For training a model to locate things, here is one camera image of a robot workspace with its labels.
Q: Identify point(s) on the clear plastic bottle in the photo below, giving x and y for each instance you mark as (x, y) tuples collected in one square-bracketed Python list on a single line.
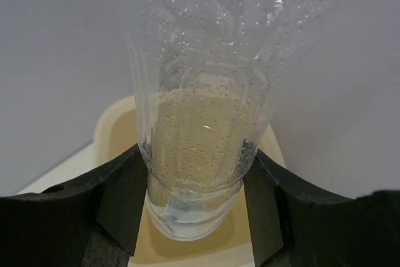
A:
[(206, 76)]

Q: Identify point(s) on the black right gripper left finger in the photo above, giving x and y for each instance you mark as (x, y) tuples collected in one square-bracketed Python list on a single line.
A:
[(91, 220)]

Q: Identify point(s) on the beige plastic bin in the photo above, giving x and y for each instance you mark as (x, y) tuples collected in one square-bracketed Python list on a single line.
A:
[(228, 245)]

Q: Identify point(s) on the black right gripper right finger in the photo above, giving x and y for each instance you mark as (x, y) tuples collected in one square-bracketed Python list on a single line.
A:
[(295, 223)]

